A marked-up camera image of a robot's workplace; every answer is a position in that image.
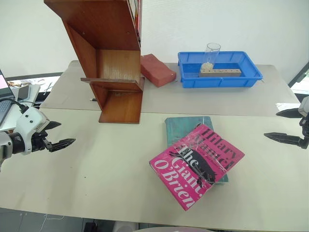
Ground brown wooden bookshelf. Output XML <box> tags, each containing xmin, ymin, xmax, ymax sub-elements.
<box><xmin>43</xmin><ymin>0</ymin><xmax>145</xmax><ymax>125</ymax></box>

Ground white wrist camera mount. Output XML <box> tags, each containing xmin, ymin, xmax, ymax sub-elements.
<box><xmin>15</xmin><ymin>106</ymin><xmax>51</xmax><ymax>156</ymax></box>
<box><xmin>298</xmin><ymin>96</ymin><xmax>309</xmax><ymax>117</ymax></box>

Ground pink Giant O'Brien book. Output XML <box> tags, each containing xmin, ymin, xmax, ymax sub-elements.
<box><xmin>148</xmin><ymin>124</ymin><xmax>246</xmax><ymax>212</ymax></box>

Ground dark smartphone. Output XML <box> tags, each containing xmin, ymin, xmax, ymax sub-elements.
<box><xmin>16</xmin><ymin>86</ymin><xmax>31</xmax><ymax>102</ymax></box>

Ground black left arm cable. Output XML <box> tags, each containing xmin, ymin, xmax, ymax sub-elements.
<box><xmin>0</xmin><ymin>98</ymin><xmax>30</xmax><ymax>115</ymax></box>

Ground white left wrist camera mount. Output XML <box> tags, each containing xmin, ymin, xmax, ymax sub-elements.
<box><xmin>15</xmin><ymin>106</ymin><xmax>51</xmax><ymax>156</ymax></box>

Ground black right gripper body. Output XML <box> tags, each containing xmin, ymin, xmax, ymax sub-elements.
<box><xmin>298</xmin><ymin>117</ymin><xmax>309</xmax><ymax>149</ymax></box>

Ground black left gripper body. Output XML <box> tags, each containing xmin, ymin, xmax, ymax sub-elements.
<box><xmin>30</xmin><ymin>130</ymin><xmax>53</xmax><ymax>153</ymax></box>

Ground wooden block with holes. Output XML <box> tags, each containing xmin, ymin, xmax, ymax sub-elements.
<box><xmin>199</xmin><ymin>68</ymin><xmax>242</xmax><ymax>78</ymax></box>

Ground grey laptop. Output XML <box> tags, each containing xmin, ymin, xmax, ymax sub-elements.
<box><xmin>0</xmin><ymin>68</ymin><xmax>20</xmax><ymax>127</ymax></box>

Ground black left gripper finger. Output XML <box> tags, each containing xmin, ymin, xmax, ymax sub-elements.
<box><xmin>48</xmin><ymin>138</ymin><xmax>76</xmax><ymax>153</ymax></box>
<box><xmin>46</xmin><ymin>120</ymin><xmax>62</xmax><ymax>131</ymax></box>

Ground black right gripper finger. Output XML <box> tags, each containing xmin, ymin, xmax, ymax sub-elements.
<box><xmin>263</xmin><ymin>131</ymin><xmax>303</xmax><ymax>149</ymax></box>
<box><xmin>275</xmin><ymin>107</ymin><xmax>302</xmax><ymax>119</ymax></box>

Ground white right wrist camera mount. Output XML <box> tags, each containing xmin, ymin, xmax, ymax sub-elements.
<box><xmin>298</xmin><ymin>96</ymin><xmax>309</xmax><ymax>117</ymax></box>

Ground red brick block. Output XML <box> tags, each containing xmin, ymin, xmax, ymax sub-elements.
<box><xmin>140</xmin><ymin>54</ymin><xmax>177</xmax><ymax>87</ymax></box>

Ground clear glass tube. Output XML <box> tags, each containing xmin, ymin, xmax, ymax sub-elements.
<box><xmin>204</xmin><ymin>43</ymin><xmax>222</xmax><ymax>73</ymax></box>

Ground teal hardcover book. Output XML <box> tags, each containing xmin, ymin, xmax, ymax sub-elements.
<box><xmin>164</xmin><ymin>116</ymin><xmax>230</xmax><ymax>187</ymax></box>

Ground blue plastic bin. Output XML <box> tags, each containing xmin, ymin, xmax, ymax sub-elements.
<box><xmin>177</xmin><ymin>50</ymin><xmax>264</xmax><ymax>89</ymax></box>

